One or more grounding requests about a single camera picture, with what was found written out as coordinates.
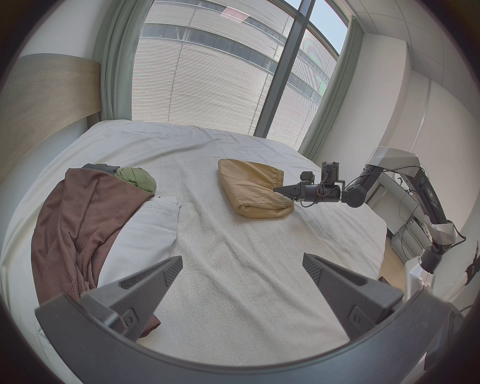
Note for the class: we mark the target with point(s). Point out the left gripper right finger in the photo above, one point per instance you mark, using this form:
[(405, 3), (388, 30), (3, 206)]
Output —
[(354, 300)]

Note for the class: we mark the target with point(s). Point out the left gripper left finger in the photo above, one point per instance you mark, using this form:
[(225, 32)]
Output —
[(131, 300)]

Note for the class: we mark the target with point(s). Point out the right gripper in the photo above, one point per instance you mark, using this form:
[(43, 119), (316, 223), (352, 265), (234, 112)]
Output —
[(308, 192)]

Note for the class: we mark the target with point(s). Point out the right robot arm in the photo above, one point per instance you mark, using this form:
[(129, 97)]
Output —
[(397, 161)]

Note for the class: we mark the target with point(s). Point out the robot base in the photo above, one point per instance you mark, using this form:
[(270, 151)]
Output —
[(416, 277)]

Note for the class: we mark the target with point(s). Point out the bed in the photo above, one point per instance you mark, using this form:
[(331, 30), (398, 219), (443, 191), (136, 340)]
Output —
[(243, 262)]

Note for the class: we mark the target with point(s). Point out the pale blue garment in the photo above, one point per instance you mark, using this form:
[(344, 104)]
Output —
[(146, 232)]

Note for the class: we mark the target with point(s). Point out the brown garment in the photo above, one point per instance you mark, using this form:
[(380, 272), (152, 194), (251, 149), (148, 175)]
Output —
[(75, 217)]

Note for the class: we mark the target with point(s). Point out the green garment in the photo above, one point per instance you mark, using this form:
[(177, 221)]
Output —
[(138, 179)]

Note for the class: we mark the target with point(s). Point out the black garment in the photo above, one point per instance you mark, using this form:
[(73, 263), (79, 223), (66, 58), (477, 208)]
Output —
[(99, 167)]

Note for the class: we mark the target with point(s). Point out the window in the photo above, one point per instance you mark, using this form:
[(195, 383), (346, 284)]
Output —
[(210, 75)]

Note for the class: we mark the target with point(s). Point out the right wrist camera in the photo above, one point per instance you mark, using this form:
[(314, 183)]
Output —
[(307, 176)]

